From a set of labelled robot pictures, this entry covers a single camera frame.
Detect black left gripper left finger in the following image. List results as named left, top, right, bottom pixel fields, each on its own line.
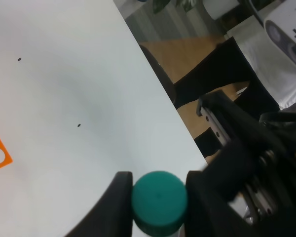
left=67, top=171, right=133, bottom=237

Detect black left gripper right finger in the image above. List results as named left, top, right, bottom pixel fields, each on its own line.
left=185, top=171, right=259, bottom=237

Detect test tube with green cap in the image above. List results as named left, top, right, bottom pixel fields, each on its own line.
left=131, top=171, right=187, bottom=237

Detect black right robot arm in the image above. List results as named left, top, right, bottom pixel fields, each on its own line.
left=185, top=91, right=296, bottom=237

